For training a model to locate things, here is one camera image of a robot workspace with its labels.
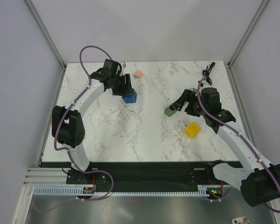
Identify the green power strip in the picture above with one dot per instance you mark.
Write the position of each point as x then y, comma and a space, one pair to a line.
170, 110

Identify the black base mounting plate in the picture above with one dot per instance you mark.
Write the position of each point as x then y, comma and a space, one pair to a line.
146, 176

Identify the yellow plug cube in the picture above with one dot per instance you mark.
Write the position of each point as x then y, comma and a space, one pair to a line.
191, 130

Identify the right aluminium frame post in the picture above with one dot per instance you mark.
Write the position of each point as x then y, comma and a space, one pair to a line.
261, 8

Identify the blue plug cube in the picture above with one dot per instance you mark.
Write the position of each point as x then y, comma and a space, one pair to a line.
130, 98

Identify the white slotted cable duct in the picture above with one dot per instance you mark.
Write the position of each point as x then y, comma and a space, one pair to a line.
201, 191

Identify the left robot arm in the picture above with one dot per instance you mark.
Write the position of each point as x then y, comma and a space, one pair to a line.
67, 126

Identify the pink plug cube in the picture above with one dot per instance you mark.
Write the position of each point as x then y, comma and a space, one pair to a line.
138, 74

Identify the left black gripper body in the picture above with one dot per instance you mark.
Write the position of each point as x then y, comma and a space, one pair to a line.
119, 87

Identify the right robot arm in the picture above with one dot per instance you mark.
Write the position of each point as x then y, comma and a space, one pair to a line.
258, 180

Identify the smartphone with camera lenses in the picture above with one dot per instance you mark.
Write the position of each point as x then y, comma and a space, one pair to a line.
241, 220

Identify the left aluminium frame post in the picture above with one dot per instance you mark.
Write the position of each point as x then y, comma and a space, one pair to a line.
35, 15

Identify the aluminium frame post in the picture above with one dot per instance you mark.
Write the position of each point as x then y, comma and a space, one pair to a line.
261, 8
35, 15

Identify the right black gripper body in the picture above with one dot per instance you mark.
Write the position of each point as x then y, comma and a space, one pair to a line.
193, 107

